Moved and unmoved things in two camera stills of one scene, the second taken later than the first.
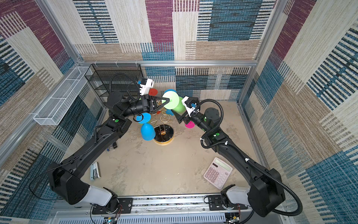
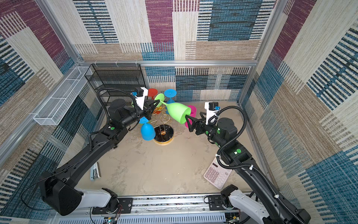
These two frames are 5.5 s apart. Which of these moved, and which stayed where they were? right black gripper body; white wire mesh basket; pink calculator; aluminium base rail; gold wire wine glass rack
Moved: right black gripper body
Stayed: white wire mesh basket; aluminium base rail; gold wire wine glass rack; pink calculator
